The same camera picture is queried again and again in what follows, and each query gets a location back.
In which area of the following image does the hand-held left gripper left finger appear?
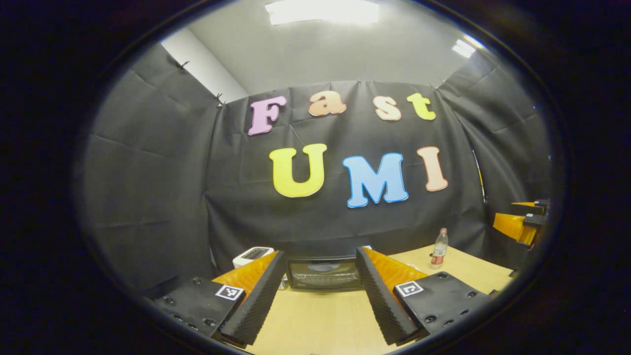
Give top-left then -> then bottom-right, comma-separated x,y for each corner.
140,250 -> 287,348

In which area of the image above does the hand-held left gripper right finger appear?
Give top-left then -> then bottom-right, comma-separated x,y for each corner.
355,246 -> 498,346

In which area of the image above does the black electric oven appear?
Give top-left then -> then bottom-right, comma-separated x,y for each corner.
286,256 -> 364,290

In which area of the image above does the white toaster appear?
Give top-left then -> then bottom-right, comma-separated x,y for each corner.
232,246 -> 275,270

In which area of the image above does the clear plastic bottle red label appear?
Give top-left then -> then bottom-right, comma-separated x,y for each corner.
430,227 -> 449,270

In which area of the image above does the black backdrop cloth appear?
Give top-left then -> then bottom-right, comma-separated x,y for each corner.
79,42 -> 550,296

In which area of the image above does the small ceiling light panel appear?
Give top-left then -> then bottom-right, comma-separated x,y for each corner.
452,39 -> 477,59

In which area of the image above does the large ceiling light panel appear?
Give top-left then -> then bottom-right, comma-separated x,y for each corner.
265,0 -> 381,26

